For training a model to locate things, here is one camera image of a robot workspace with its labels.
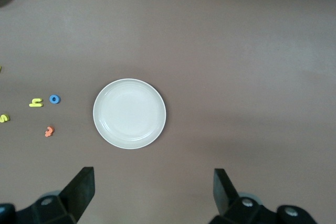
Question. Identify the yellow foam letter h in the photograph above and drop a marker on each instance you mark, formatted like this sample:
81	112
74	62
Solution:
35	104

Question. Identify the orange foam letter t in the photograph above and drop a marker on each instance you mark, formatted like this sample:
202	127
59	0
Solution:
49	131

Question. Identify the brown table mat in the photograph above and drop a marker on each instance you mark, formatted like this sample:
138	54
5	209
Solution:
210	51

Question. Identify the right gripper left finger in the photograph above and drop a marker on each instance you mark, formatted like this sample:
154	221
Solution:
76	195

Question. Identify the blue foam letter o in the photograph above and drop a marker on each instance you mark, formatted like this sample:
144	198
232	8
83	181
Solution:
51	99

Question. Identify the yellow foam letter s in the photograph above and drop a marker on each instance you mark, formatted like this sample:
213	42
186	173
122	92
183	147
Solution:
4	118

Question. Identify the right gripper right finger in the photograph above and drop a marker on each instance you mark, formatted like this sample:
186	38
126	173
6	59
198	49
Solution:
231	205

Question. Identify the beige round plate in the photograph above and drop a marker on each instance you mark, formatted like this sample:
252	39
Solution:
129	113

